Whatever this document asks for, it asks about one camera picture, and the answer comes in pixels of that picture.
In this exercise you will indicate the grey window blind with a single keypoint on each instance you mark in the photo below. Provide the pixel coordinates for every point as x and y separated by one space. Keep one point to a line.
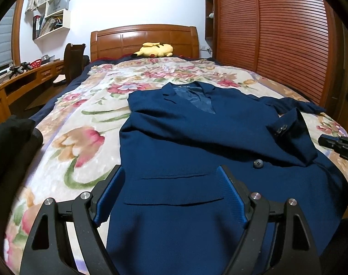
0 43

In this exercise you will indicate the row of books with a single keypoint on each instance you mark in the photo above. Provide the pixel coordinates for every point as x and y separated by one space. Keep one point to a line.
46 25

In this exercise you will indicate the navy blue suit jacket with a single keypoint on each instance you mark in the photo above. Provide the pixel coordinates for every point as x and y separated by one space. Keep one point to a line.
176 137

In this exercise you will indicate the grey metal object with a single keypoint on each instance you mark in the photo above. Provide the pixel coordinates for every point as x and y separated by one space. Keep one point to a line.
48 58

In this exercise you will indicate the red basket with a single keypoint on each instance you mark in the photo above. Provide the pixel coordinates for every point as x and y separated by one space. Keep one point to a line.
35 63

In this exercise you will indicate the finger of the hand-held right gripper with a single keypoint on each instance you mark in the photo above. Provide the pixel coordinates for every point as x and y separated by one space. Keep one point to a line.
328 141

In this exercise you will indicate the black cloth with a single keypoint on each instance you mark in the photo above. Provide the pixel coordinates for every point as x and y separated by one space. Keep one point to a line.
10 149

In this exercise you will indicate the wooden bed headboard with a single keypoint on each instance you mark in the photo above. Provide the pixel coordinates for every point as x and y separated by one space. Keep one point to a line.
119 38

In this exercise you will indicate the white wall shelf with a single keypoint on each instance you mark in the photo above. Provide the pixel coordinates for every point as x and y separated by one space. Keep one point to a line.
65 20

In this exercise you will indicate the wooden window frame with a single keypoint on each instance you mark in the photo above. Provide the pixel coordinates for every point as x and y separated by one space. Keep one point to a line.
17 34

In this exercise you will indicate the dark brown chair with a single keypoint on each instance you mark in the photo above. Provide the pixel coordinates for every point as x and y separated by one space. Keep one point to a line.
73 60

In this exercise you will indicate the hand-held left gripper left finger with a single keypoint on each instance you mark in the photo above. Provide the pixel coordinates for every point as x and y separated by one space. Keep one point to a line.
111 199

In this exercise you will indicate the wooden louvered wardrobe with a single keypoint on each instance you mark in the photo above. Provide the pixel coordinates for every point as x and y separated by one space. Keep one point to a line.
277 34

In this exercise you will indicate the white paper bag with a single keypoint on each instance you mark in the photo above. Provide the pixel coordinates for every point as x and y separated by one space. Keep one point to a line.
59 4

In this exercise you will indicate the floral blanket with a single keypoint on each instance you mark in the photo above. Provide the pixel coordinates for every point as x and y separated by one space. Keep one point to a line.
85 120

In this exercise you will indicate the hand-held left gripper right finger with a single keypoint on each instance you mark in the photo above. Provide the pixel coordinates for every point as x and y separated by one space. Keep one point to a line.
231 199

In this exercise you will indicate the black object on desk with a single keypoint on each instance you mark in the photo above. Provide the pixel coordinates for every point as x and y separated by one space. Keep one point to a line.
19 68

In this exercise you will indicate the yellow plush toy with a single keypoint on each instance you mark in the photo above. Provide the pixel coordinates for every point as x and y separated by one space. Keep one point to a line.
159 50

